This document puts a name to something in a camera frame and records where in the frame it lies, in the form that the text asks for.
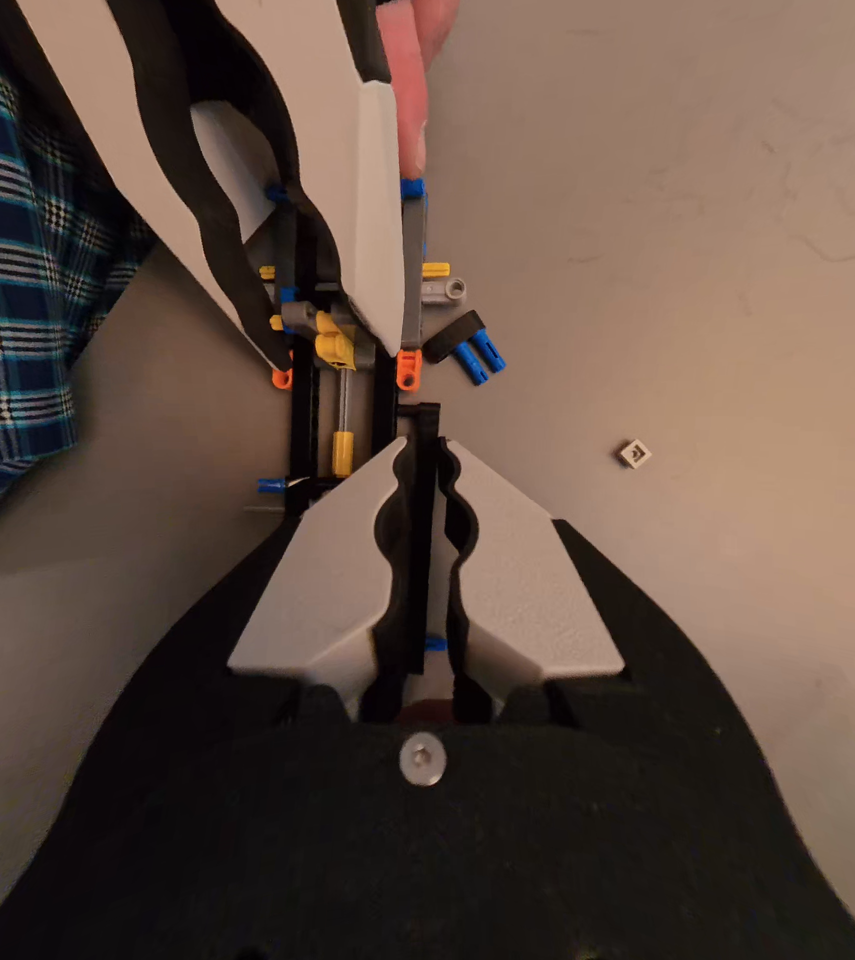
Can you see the black lego beam with blue pins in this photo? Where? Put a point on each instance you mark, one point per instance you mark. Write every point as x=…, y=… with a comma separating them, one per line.
x=457, y=330

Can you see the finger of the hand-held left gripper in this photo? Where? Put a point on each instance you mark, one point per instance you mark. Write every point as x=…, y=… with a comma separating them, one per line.
x=345, y=165
x=105, y=82

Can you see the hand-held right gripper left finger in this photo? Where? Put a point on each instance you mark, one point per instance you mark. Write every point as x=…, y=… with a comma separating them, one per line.
x=315, y=585

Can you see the small white lego tile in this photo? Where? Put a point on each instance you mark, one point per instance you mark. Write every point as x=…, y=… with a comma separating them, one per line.
x=634, y=454

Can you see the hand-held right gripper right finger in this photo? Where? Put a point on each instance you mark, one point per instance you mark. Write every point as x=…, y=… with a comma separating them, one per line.
x=532, y=592

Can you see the person's left hand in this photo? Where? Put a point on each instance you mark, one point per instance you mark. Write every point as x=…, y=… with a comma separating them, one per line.
x=412, y=67

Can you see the long black lego beam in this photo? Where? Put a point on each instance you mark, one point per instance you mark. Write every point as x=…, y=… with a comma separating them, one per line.
x=421, y=525

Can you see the multicoloured lego technic assembly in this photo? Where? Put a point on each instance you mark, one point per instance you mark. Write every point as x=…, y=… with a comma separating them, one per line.
x=343, y=450

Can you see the blue plaid shirt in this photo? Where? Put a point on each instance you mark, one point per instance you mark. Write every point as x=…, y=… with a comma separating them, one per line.
x=15, y=300

